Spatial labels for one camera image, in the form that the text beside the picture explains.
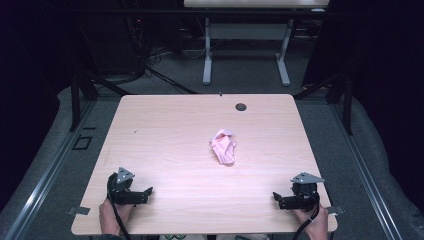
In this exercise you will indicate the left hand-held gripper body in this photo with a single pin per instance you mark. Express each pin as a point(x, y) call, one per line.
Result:
point(124, 195)

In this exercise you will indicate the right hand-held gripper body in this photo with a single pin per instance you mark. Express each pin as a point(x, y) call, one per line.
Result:
point(301, 201)

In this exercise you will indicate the person's left hand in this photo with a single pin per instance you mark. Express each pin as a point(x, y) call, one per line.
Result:
point(110, 218)

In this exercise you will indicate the person's right hand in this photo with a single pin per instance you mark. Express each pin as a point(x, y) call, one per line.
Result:
point(316, 225)

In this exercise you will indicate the crumpled pink cloth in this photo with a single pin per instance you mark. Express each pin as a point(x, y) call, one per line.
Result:
point(224, 148)

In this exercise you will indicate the dark equipment rack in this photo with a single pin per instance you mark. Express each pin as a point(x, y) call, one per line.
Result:
point(136, 36)

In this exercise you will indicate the white desk with metal legs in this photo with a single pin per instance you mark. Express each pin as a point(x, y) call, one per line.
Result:
point(248, 31)

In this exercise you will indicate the grey metal table bracket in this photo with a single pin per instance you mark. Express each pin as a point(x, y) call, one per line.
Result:
point(78, 210)
point(335, 210)

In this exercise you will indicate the aluminium floor rail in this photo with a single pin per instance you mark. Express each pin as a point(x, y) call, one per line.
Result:
point(50, 173)
point(366, 176)

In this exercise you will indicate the black metal frame stand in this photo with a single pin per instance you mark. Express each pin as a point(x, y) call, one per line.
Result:
point(347, 106)
point(75, 100)

